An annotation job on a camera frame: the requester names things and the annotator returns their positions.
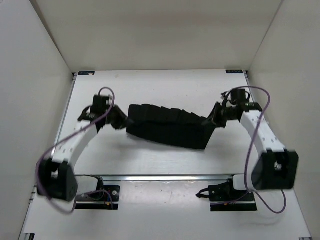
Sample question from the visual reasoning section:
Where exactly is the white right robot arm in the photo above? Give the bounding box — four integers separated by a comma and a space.
204, 102, 299, 200

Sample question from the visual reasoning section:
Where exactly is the blue label sticker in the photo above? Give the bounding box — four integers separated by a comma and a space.
225, 69, 244, 74
77, 71, 95, 76

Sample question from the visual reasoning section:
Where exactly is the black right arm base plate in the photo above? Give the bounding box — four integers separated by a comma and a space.
195, 175, 258, 212

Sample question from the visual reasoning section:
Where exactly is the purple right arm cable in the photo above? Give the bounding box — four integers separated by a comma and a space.
219, 86, 287, 215

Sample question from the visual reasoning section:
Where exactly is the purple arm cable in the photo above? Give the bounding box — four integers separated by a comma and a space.
34, 86, 116, 214
219, 86, 287, 215

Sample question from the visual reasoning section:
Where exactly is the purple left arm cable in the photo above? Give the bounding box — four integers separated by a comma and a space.
34, 86, 116, 214

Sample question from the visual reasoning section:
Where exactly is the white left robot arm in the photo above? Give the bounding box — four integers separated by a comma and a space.
37, 105, 128, 202

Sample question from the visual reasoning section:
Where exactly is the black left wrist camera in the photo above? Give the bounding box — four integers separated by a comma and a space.
90, 94, 113, 115

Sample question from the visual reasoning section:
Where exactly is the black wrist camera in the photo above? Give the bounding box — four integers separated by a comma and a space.
229, 88, 251, 106
90, 94, 113, 115

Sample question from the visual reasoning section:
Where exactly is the blue label sticker left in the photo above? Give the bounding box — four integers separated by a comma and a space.
77, 71, 95, 76

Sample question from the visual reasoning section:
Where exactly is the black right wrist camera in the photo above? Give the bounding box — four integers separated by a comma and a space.
229, 88, 251, 106

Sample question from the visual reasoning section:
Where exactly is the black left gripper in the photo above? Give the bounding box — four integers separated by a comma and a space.
104, 102, 135, 129

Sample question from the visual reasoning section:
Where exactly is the blue label sticker right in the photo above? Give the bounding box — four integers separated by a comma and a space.
225, 69, 244, 74

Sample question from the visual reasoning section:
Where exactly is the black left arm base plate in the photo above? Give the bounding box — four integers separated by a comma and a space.
75, 175, 121, 211

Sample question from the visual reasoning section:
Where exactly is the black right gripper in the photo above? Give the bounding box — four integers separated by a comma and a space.
202, 102, 238, 129

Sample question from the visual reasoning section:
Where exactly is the black pleated skirt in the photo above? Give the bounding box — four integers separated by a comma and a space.
126, 104, 216, 150

